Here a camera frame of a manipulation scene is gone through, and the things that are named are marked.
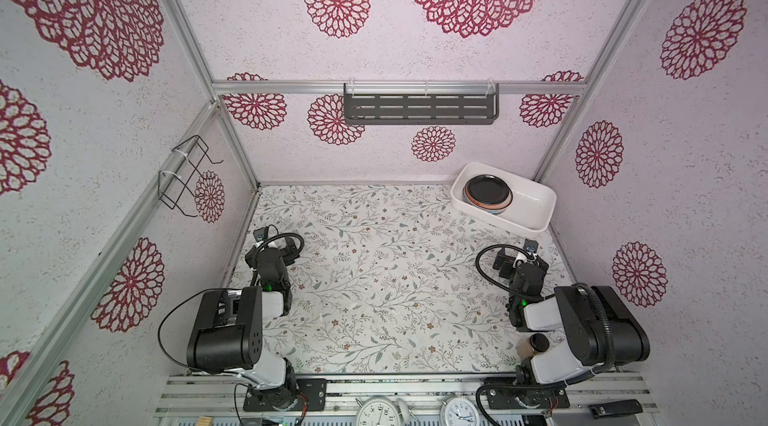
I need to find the black plastic plate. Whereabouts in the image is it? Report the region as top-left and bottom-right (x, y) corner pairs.
(463, 175), (513, 204)

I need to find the orange plastic plate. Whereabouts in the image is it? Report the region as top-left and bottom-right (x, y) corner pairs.
(463, 190), (514, 215)

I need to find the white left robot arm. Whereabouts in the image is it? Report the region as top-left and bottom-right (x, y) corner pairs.
(186, 233), (304, 410)

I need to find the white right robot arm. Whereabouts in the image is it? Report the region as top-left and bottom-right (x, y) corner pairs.
(474, 244), (651, 409)

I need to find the white plastic bin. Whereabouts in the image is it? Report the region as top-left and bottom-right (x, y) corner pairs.
(450, 162), (557, 237)

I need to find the brown bottle black cap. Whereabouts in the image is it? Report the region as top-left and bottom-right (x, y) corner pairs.
(516, 333), (550, 361)

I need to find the right white clock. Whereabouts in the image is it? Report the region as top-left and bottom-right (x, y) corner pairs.
(439, 396), (480, 426)

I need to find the white clock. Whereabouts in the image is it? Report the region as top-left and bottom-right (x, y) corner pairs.
(354, 397), (405, 426)
(439, 396), (480, 426)

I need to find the left white clock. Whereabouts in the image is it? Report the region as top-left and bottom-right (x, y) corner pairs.
(354, 397), (405, 426)

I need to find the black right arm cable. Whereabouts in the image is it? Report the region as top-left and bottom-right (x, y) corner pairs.
(473, 244), (616, 426)

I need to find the black wire wall rack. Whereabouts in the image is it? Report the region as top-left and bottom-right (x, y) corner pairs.
(156, 135), (225, 223)

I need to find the black clip on rail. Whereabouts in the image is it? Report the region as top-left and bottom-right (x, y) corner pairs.
(589, 399), (644, 420)

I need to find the grey wall shelf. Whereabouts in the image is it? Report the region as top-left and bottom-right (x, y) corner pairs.
(342, 84), (500, 126)

